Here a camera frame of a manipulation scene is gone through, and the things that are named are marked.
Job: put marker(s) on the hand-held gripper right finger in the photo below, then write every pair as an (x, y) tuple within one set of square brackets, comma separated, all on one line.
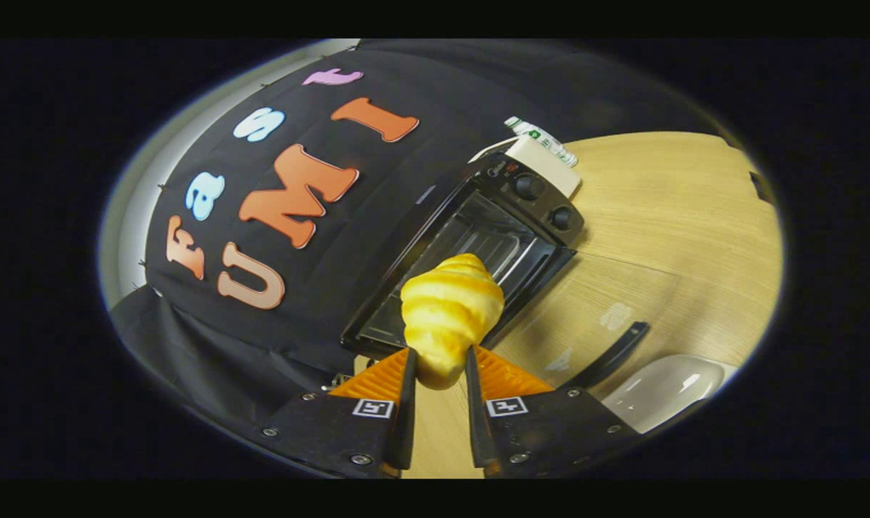
[(476, 424)]

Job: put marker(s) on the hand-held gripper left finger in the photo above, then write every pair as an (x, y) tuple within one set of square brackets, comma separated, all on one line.
[(406, 424)]

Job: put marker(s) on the golden croissant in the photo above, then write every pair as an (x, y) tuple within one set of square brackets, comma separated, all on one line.
[(449, 309)]

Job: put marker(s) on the black toaster oven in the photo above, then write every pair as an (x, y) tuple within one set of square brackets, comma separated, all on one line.
[(535, 208)]

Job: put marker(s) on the white pop-up toaster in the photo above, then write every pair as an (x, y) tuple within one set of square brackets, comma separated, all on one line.
[(542, 160)]

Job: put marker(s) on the clear glass plate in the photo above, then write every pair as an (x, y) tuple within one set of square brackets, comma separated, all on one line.
[(658, 392)]

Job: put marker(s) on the white bottle green label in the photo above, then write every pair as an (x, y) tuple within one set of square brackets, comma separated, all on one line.
[(542, 137)]

